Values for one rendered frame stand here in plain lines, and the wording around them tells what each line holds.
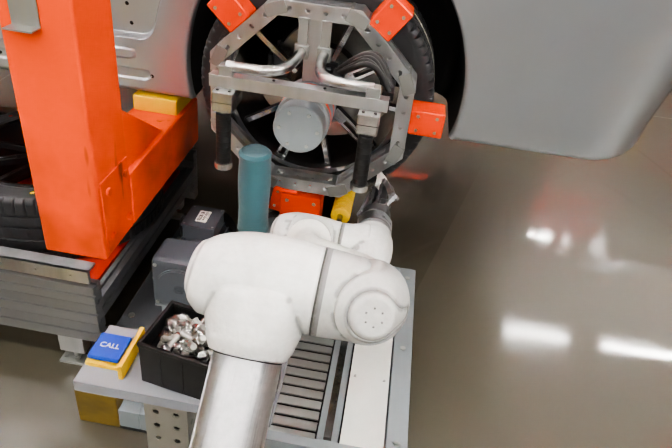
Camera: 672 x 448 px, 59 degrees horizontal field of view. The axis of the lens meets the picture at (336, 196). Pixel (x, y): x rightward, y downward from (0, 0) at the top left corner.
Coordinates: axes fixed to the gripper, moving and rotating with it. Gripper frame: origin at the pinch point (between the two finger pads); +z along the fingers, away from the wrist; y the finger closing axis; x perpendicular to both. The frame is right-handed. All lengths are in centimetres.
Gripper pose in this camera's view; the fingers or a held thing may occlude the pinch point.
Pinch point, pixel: (381, 182)
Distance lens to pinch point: 170.2
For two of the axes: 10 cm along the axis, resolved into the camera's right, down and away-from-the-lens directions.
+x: -6.2, -7.1, -3.3
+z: 1.4, -5.2, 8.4
